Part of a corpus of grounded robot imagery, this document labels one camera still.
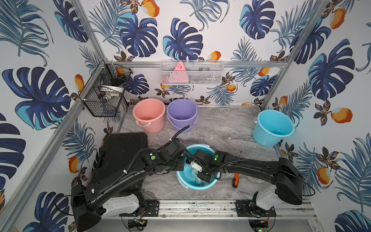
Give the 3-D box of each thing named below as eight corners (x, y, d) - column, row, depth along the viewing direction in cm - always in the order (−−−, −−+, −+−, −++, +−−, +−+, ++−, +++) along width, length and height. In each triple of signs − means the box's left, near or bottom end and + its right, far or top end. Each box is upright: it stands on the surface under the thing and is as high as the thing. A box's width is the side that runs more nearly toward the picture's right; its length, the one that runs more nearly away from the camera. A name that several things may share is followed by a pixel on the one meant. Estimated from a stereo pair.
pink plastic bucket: (135, 137, 103) (128, 122, 90) (141, 113, 117) (136, 98, 104) (165, 137, 103) (162, 122, 90) (167, 113, 117) (165, 98, 104)
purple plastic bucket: (167, 135, 106) (165, 119, 92) (169, 115, 118) (167, 98, 104) (197, 135, 106) (199, 119, 92) (196, 115, 118) (197, 98, 104)
